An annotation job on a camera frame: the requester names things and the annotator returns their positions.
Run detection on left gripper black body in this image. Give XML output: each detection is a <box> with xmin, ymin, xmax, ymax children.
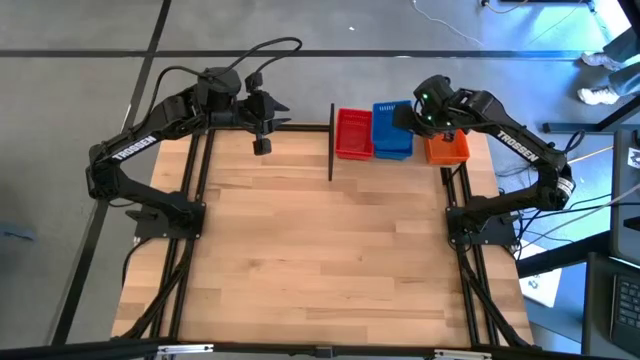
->
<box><xmin>243</xmin><ymin>90</ymin><xmax>276</xmax><ymax>137</ymax></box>

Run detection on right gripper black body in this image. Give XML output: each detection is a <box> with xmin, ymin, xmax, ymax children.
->
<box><xmin>416</xmin><ymin>101</ymin><xmax>470</xmax><ymax>137</ymax></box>

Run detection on orange plastic slotted basket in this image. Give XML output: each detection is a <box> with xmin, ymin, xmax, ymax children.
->
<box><xmin>423</xmin><ymin>128</ymin><xmax>471</xmax><ymax>166</ymax></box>

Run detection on red plastic slotted basket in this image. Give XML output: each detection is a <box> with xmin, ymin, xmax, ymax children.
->
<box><xmin>334</xmin><ymin>107</ymin><xmax>375</xmax><ymax>161</ymax></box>

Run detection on wooden shelf board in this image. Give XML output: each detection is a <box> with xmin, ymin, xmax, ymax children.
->
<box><xmin>333</xmin><ymin>109</ymin><xmax>489</xmax><ymax>169</ymax></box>

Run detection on black desk leg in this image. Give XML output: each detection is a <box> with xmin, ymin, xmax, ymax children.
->
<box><xmin>541</xmin><ymin>92</ymin><xmax>640</xmax><ymax>135</ymax></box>

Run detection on person's white shoe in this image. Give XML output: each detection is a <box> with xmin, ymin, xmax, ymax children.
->
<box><xmin>580</xmin><ymin>50</ymin><xmax>624</xmax><ymax>72</ymax></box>
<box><xmin>576</xmin><ymin>85</ymin><xmax>622</xmax><ymax>107</ymax></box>

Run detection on white cardboard box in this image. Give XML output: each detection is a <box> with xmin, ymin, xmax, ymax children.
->
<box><xmin>517</xmin><ymin>238</ymin><xmax>564</xmax><ymax>309</ymax></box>

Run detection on person's leg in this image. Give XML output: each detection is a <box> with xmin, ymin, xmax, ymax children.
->
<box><xmin>602</xmin><ymin>27</ymin><xmax>640</xmax><ymax>66</ymax></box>
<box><xmin>607</xmin><ymin>62</ymin><xmax>640</xmax><ymax>99</ymax></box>

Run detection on dark grey monitor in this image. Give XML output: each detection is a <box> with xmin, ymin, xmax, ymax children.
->
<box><xmin>609</xmin><ymin>127</ymin><xmax>640</xmax><ymax>269</ymax></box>

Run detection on black side desk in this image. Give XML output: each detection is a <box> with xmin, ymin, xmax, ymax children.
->
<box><xmin>514</xmin><ymin>230</ymin><xmax>640</xmax><ymax>360</ymax></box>

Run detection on black keyboard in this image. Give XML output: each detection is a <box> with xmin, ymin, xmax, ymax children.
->
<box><xmin>609</xmin><ymin>273</ymin><xmax>640</xmax><ymax>354</ymax></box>

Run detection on black aluminium cross rail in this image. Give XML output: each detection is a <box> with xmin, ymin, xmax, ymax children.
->
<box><xmin>199</xmin><ymin>121</ymin><xmax>331</xmax><ymax>134</ymax></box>

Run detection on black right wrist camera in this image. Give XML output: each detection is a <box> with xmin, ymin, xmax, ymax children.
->
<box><xmin>391</xmin><ymin>104</ymin><xmax>417</xmax><ymax>133</ymax></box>

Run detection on black shelf side bracket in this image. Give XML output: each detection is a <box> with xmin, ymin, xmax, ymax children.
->
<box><xmin>328</xmin><ymin>102</ymin><xmax>336</xmax><ymax>182</ymax></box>

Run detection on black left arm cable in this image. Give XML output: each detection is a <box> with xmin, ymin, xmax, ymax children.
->
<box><xmin>149</xmin><ymin>35</ymin><xmax>304</xmax><ymax>121</ymax></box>

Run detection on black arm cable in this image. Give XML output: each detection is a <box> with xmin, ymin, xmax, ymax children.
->
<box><xmin>564</xmin><ymin>128</ymin><xmax>587</xmax><ymax>157</ymax></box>
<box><xmin>149</xmin><ymin>35</ymin><xmax>304</xmax><ymax>121</ymax></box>

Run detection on white floor cable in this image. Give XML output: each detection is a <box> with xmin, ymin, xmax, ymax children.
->
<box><xmin>412</xmin><ymin>0</ymin><xmax>485</xmax><ymax>47</ymax></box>

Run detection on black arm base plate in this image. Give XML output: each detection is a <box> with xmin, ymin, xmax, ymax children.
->
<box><xmin>444</xmin><ymin>205</ymin><xmax>518</xmax><ymax>247</ymax></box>
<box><xmin>125</xmin><ymin>199</ymin><xmax>207</xmax><ymax>240</ymax></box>

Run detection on yellow floor cable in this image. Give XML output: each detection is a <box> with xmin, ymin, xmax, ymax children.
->
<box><xmin>480</xmin><ymin>0</ymin><xmax>589</xmax><ymax>49</ymax></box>

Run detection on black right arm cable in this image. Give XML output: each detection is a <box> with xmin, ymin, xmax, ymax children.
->
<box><xmin>564</xmin><ymin>128</ymin><xmax>587</xmax><ymax>157</ymax></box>

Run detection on thin black cable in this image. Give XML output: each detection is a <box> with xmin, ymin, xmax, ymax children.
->
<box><xmin>517</xmin><ymin>192</ymin><xmax>615</xmax><ymax>224</ymax></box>

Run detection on beige cable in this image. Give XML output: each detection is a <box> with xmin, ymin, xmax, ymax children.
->
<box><xmin>567</xmin><ymin>145</ymin><xmax>615</xmax><ymax>166</ymax></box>

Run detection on grey thick cable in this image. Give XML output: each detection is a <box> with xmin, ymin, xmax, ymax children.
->
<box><xmin>517</xmin><ymin>182</ymin><xmax>640</xmax><ymax>252</ymax></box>

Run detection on black aluminium frame rails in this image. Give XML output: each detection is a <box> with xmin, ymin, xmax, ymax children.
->
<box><xmin>439</xmin><ymin>167</ymin><xmax>534</xmax><ymax>349</ymax></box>
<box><xmin>117</xmin><ymin>130</ymin><xmax>216</xmax><ymax>342</ymax></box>

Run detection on silver metal bracket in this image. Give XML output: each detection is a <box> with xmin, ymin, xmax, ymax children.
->
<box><xmin>433</xmin><ymin>348</ymin><xmax>494</xmax><ymax>360</ymax></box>
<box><xmin>156</xmin><ymin>343</ymin><xmax>215</xmax><ymax>357</ymax></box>

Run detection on black camera gantry crossbar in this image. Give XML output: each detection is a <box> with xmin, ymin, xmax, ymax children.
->
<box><xmin>0</xmin><ymin>337</ymin><xmax>640</xmax><ymax>360</ymax></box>

